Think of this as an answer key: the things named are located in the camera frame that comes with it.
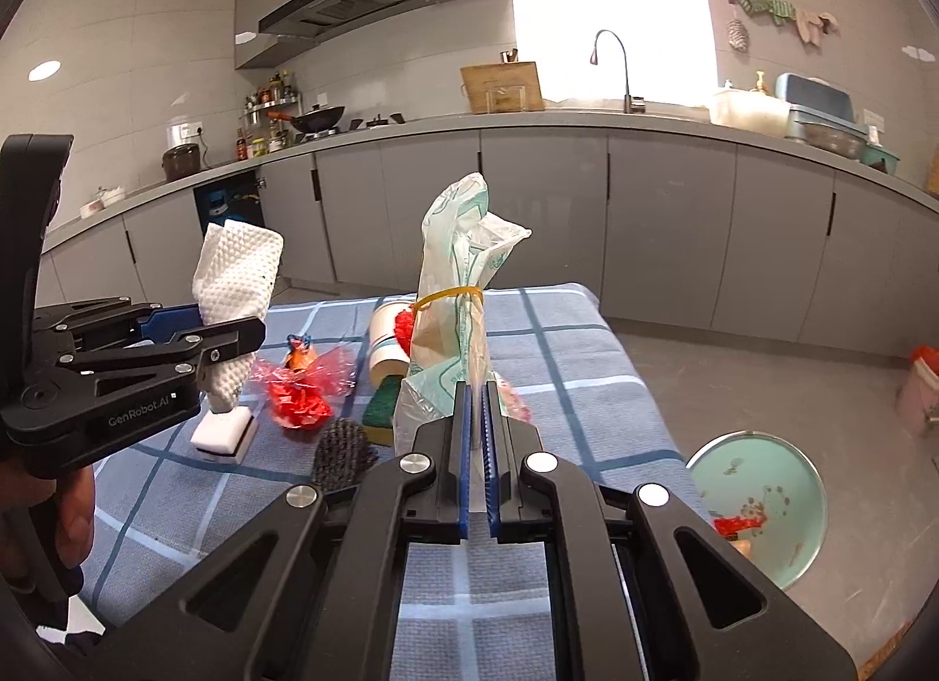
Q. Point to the black wok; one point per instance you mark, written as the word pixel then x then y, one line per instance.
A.
pixel 319 117

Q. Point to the white paper cup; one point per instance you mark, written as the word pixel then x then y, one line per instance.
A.
pixel 384 351

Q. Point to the grey kitchen base cabinets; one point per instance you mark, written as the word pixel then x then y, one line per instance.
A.
pixel 660 226

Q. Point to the gooseneck kitchen faucet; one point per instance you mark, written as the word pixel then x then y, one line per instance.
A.
pixel 628 94

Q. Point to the spice rack with bottles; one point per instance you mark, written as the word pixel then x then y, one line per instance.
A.
pixel 268 105

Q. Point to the soap dispenser bottle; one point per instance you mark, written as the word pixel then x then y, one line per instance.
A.
pixel 761 83

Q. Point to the small orange wrapper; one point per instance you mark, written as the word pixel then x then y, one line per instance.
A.
pixel 299 358

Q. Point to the glass-lidded bowl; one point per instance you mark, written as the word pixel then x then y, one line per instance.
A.
pixel 836 142

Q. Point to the yellow rubber band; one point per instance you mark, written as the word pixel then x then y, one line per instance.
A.
pixel 449 294

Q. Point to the green and yellow sponge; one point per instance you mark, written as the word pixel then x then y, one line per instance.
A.
pixel 380 411

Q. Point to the brown clay pot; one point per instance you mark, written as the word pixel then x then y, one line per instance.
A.
pixel 180 164

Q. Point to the bright kitchen window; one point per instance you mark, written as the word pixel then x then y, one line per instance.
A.
pixel 609 6

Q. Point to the blue plaid tablecloth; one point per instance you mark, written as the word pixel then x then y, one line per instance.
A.
pixel 579 387

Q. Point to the green drain tray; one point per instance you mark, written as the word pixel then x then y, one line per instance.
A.
pixel 882 158

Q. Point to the small white bowl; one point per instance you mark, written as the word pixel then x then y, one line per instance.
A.
pixel 103 202

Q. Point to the red cellophane wrapper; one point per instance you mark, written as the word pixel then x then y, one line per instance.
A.
pixel 302 396
pixel 741 527

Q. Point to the blue dish storage box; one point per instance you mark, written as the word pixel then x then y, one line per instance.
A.
pixel 818 101

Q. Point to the white paper towel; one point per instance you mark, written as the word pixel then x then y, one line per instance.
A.
pixel 236 270

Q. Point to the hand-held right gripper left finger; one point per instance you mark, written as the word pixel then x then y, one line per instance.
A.
pixel 461 475

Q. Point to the person's left hand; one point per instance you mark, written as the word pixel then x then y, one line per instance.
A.
pixel 75 519

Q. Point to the white wall socket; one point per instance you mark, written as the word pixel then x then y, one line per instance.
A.
pixel 180 132

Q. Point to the square wooden board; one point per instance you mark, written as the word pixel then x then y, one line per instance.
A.
pixel 933 173

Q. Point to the pink bucket with red lid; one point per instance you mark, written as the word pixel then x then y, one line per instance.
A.
pixel 917 395

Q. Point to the pink hanging cloth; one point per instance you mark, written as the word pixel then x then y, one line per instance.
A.
pixel 814 26

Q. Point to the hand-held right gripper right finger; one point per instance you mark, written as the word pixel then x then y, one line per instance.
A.
pixel 490 475

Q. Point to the gas stove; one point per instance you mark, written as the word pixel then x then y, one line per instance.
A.
pixel 367 123

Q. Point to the clear green-printed plastic bag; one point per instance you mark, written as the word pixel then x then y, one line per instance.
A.
pixel 440 336

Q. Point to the white plastic tub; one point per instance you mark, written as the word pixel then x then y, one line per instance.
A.
pixel 748 110

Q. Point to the white melamine sponge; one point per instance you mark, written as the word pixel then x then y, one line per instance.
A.
pixel 220 431

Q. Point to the blue gas cylinder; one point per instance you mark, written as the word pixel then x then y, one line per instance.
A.
pixel 227 208

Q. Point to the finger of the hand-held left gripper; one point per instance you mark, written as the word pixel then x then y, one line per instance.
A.
pixel 220 343
pixel 172 321

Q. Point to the green hanging cloth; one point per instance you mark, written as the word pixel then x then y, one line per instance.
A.
pixel 763 4

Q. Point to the hanging mesh scrubber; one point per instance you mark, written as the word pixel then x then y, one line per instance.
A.
pixel 737 35

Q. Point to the dark steel wool scrubber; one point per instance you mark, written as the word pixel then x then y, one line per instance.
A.
pixel 342 453

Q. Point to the cardboard box on counter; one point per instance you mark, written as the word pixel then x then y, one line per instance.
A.
pixel 506 75

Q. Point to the small red crinkled wrapper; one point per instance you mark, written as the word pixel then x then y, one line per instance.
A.
pixel 404 330

